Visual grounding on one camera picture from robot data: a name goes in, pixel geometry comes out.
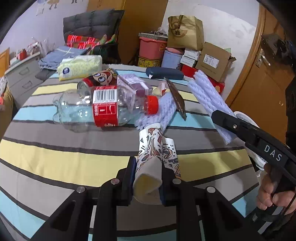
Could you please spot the wooden door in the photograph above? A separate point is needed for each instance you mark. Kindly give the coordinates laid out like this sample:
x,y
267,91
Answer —
x,y
260,92

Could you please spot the red cartoon drink can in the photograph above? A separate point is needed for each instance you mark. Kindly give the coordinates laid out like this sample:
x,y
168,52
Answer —
x,y
103,78

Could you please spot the white small boxes stack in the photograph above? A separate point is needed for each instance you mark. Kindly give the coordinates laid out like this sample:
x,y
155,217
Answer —
x,y
190,57

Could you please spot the brown snack wrapper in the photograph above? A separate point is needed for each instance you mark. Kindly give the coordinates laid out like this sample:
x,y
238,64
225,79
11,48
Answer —
x,y
179,101

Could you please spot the patterned sock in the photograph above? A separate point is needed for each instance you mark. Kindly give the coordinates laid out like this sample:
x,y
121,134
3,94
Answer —
x,y
155,152

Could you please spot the right hand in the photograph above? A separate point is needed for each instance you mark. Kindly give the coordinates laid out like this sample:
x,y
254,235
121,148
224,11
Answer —
x,y
265,197

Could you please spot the yellow tin box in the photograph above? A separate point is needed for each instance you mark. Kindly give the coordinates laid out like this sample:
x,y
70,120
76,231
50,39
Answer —
x,y
144,62

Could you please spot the red plaid blanket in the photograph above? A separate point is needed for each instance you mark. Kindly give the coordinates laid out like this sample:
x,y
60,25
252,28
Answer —
x,y
82,42

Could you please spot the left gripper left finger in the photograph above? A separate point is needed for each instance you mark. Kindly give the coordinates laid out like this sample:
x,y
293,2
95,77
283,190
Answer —
x,y
112,194

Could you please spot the small clear plastic cup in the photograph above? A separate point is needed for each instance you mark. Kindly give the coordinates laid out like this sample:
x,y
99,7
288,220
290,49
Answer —
x,y
161,89

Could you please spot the dark grey quilted cushion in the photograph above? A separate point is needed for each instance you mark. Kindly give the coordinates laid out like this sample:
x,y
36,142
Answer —
x,y
93,24

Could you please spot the purple drink carton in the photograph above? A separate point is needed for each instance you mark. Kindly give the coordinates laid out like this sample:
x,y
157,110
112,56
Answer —
x,y
139,86

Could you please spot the wooden wardrobe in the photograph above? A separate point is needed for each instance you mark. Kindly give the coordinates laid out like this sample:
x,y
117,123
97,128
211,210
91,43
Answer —
x,y
139,16

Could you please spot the brown paper bag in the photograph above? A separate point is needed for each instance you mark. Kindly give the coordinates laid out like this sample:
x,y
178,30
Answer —
x,y
185,32

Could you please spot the light blue cylinder container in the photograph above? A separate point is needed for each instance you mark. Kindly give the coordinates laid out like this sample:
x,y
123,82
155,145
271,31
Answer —
x,y
172,58

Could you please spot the blue folded cloth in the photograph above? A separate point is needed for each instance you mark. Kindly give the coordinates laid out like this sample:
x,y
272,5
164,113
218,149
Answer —
x,y
53,59

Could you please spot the yellow tissue pack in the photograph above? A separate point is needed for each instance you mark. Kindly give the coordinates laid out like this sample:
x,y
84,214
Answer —
x,y
79,67

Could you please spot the clear plastic cola bottle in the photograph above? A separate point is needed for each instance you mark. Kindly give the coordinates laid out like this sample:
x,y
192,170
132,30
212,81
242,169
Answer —
x,y
81,110

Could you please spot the white trash bin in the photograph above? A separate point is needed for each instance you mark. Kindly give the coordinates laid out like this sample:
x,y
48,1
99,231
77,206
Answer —
x,y
258,161

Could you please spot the grey drawer cabinet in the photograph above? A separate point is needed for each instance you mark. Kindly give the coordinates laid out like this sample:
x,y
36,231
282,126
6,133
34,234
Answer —
x,y
22,79

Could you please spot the cardboard box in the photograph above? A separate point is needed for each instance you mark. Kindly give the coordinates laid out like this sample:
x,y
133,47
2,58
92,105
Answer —
x,y
215,62

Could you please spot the striped table cloth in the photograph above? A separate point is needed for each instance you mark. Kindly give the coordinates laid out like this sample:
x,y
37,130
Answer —
x,y
42,163

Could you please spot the black office chair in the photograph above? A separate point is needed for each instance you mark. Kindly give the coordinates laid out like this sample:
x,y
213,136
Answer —
x,y
108,52

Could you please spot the navy glasses case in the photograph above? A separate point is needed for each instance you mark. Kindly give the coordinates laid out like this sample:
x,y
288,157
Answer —
x,y
161,73

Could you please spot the metal door handle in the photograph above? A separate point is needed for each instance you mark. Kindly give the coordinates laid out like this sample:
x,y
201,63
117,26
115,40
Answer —
x,y
261,59

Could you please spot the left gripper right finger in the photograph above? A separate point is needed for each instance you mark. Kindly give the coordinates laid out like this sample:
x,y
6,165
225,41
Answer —
x,y
177,193

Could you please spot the pink plastic basket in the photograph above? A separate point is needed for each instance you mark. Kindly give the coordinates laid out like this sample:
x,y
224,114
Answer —
x,y
152,49

